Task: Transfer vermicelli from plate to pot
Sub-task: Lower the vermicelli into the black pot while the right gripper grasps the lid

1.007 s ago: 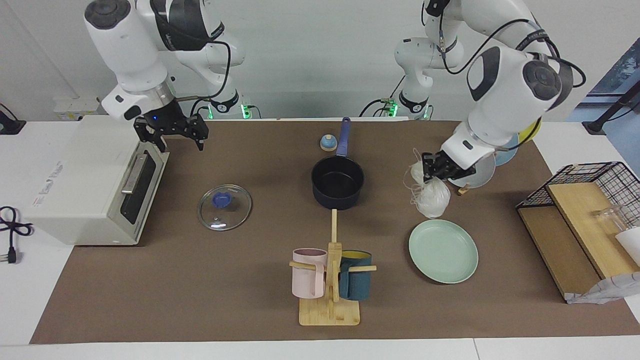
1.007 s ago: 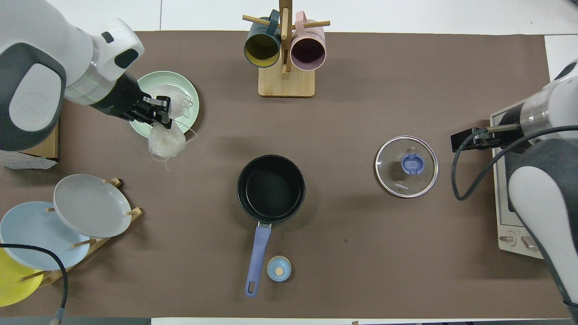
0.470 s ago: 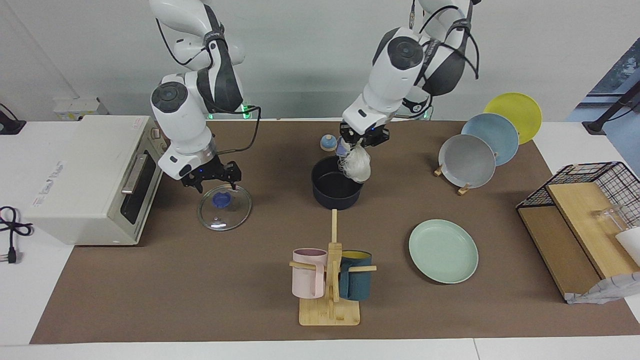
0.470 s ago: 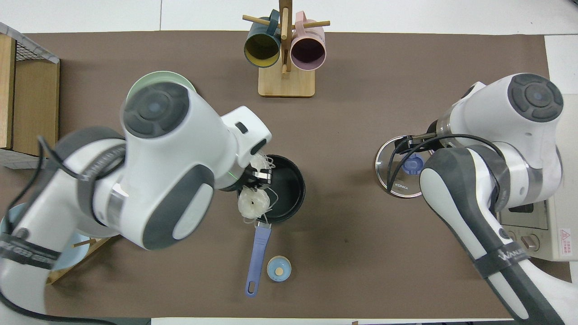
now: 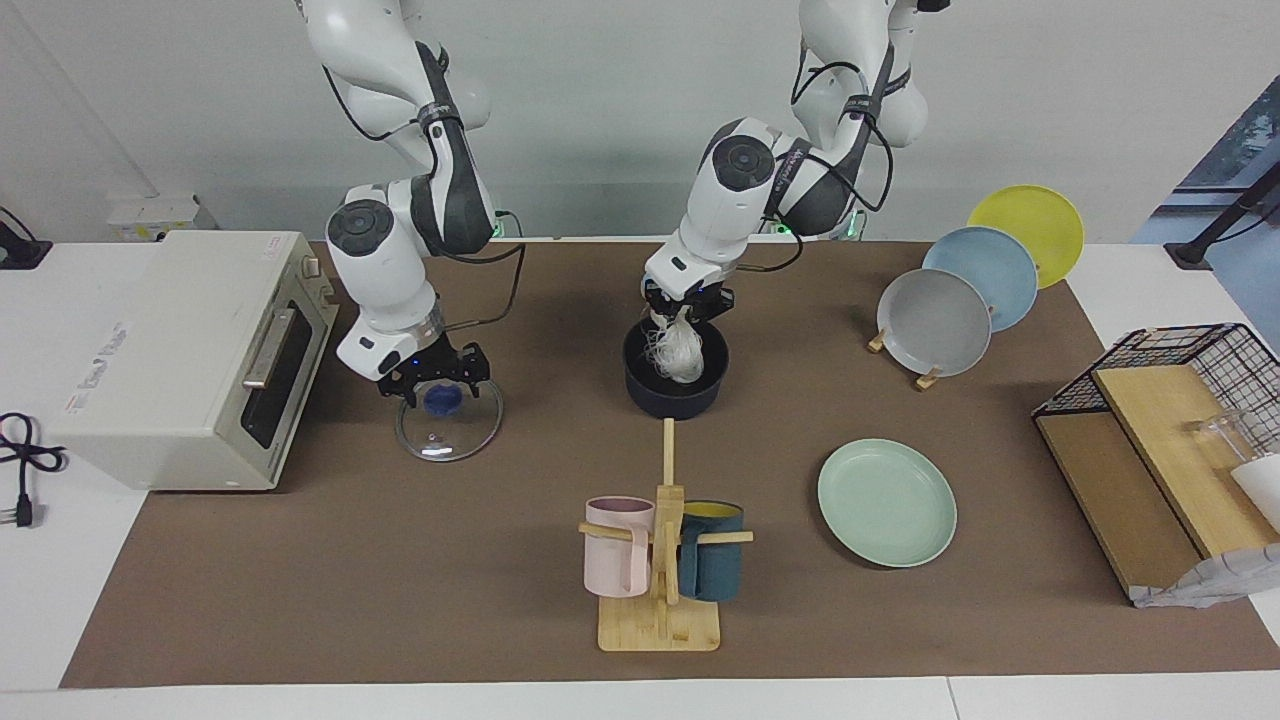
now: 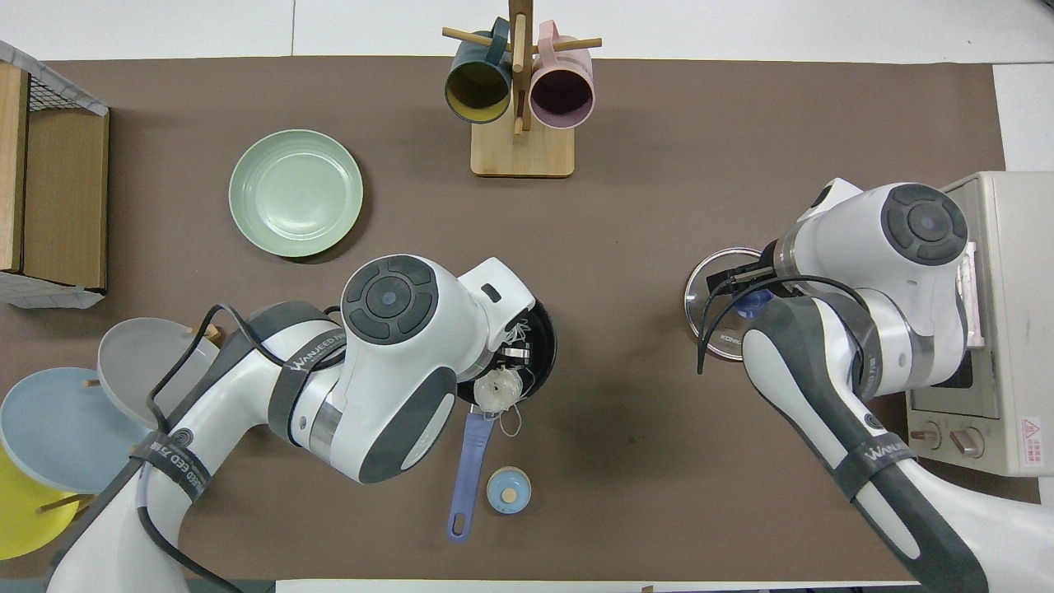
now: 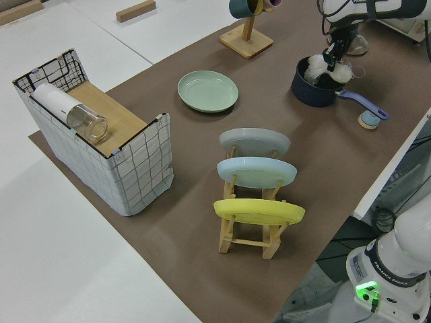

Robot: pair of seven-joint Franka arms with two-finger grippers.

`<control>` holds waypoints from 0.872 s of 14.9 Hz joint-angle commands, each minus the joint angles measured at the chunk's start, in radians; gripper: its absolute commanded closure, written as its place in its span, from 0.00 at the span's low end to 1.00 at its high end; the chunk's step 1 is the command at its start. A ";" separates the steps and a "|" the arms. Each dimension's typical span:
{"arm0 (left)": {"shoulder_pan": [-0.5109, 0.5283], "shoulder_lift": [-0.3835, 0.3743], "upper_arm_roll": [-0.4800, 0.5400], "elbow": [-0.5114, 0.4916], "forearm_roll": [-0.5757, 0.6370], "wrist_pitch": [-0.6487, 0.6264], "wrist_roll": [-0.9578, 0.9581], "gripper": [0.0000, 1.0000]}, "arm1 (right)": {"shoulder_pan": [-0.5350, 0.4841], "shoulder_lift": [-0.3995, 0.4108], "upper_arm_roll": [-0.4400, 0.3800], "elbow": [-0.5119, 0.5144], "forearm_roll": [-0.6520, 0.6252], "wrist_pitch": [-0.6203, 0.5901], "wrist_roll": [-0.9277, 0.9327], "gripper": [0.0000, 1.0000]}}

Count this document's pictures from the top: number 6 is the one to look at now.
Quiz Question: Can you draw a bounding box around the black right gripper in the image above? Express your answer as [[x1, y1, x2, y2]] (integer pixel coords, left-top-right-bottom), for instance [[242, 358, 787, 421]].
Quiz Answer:
[[723, 245, 787, 296]]

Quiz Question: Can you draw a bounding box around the white vermicelli bundle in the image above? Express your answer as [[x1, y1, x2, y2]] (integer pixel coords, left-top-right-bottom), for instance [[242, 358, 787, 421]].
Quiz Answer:
[[473, 320, 528, 439]]

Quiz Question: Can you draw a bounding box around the glass lid blue knob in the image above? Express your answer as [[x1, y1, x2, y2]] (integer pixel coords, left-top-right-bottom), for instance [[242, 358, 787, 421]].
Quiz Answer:
[[683, 247, 771, 363]]

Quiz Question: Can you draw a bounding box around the green plate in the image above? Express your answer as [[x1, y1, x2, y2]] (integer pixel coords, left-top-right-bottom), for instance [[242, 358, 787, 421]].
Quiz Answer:
[[228, 129, 364, 259]]

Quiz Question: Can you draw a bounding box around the wooden plate rack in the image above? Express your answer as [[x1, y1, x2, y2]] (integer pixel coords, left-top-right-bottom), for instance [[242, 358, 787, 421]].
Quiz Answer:
[[35, 324, 225, 520]]

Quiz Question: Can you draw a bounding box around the grey plate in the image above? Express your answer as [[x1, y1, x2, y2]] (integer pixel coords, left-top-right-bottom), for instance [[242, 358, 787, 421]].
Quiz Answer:
[[97, 317, 227, 431]]

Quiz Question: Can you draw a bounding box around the light blue plate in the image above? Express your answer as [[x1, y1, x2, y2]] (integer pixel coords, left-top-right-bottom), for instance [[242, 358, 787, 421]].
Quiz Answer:
[[0, 367, 156, 494]]

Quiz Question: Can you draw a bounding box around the yellow plate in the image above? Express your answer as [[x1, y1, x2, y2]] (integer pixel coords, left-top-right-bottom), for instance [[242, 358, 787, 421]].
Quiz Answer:
[[0, 445, 81, 561]]

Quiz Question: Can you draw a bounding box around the brown table mat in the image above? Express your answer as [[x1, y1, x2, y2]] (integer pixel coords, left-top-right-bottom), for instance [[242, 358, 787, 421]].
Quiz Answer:
[[0, 56, 1048, 581]]

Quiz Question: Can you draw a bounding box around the small blue jar wooden knob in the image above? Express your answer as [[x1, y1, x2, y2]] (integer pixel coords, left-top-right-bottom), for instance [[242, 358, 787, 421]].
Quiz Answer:
[[486, 466, 533, 516]]

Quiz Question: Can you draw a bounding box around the wooden mug tree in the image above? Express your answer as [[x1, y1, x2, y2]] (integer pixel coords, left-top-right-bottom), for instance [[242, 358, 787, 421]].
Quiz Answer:
[[441, 0, 604, 178]]

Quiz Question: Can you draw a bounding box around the pink mug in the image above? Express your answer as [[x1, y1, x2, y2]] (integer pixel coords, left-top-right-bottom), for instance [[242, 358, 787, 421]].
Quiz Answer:
[[529, 21, 595, 130]]

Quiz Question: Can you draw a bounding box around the dark teal mug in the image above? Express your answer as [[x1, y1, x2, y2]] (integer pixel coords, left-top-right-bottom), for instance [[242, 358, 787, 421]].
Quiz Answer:
[[445, 18, 514, 125]]

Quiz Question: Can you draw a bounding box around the beige toaster oven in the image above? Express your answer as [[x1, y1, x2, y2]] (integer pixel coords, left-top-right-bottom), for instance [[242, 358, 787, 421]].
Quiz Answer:
[[906, 171, 1054, 479]]

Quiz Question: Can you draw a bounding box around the light wooden cutting board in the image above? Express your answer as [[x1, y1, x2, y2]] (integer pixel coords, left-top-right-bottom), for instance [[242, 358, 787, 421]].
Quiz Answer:
[[0, 64, 30, 273]]

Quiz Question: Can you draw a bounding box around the black pot purple handle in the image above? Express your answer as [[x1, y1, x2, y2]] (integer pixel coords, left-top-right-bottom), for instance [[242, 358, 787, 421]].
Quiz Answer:
[[447, 298, 558, 544]]

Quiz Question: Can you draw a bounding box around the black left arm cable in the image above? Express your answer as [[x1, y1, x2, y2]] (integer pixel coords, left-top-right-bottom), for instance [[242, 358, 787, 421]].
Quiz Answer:
[[136, 303, 347, 593]]

